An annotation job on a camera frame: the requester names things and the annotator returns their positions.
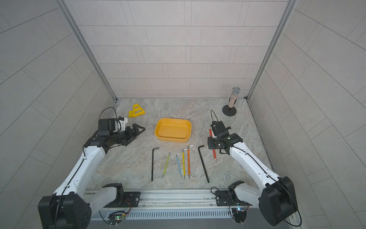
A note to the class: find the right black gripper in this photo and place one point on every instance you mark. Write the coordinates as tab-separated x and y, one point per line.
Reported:
210	144

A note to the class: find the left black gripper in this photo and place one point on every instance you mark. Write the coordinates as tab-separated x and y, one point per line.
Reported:
131	135

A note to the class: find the red hex key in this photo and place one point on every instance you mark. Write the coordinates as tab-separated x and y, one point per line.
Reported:
214	152

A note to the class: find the long black hex key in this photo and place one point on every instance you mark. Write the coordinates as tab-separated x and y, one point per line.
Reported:
203	164

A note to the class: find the yellow hex key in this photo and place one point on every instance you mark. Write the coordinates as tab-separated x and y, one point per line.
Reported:
183	161

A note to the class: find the orange hex key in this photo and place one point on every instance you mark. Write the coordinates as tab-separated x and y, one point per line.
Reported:
188	155

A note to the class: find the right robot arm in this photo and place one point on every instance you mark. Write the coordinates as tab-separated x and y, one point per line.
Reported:
257	174

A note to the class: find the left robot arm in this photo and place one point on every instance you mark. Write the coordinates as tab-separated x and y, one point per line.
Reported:
67	208

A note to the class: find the black hex key left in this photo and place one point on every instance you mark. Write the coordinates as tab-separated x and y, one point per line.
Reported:
152	168

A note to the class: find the yellow plastic storage box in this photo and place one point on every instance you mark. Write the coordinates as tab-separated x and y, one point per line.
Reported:
173	130

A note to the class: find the green hex key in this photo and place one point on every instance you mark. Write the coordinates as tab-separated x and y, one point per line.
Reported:
166	165

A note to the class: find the blue hex key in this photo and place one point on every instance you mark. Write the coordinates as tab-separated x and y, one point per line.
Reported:
178	164

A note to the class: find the yellow triangular plastic stand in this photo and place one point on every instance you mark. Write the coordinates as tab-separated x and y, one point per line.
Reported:
136	111

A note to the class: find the glitter microphone on stand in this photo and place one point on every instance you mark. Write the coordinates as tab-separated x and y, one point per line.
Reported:
229	109

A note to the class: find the right circuit board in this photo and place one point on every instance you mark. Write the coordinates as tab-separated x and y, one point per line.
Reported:
239	214

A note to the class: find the circuit board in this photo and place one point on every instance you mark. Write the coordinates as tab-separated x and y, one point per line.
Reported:
116	217
239	214

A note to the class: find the left circuit board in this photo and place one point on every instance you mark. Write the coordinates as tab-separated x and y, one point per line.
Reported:
116	217

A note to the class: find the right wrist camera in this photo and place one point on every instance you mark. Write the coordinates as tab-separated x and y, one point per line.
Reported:
218	128

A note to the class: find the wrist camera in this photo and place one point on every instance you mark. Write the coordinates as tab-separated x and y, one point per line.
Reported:
218	128
108	126

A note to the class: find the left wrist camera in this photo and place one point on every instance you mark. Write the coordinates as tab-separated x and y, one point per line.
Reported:
108	126

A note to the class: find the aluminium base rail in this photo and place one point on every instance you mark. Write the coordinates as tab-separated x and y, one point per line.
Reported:
155	199

